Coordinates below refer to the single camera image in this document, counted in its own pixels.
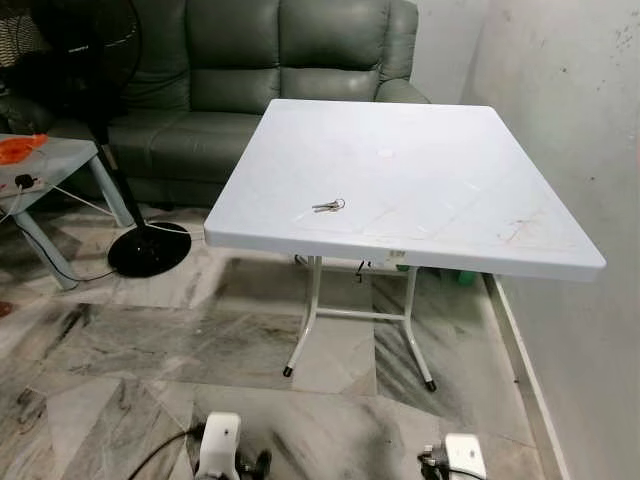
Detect white plastic folding table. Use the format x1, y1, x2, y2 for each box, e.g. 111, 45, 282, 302
203, 98, 608, 393

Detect black standing fan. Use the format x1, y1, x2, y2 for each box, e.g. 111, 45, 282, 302
0, 0, 193, 279

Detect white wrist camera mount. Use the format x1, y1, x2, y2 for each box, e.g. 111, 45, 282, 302
195, 411, 245, 480
442, 432, 489, 480

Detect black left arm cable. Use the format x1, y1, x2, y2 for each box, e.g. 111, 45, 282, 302
128, 428, 206, 480

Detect green plastic item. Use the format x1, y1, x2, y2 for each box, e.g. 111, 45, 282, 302
452, 266, 483, 288

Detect orange plastic bag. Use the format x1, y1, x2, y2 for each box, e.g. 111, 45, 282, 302
0, 133, 49, 166

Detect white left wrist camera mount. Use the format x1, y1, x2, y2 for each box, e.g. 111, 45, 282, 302
195, 411, 245, 480

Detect green leather sofa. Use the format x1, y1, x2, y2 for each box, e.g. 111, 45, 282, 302
0, 0, 431, 209

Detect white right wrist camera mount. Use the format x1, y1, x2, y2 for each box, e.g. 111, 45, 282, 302
442, 432, 489, 480

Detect black power cord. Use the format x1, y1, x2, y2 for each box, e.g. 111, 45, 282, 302
0, 185, 116, 284

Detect glass side table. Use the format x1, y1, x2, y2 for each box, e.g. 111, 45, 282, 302
0, 133, 136, 293

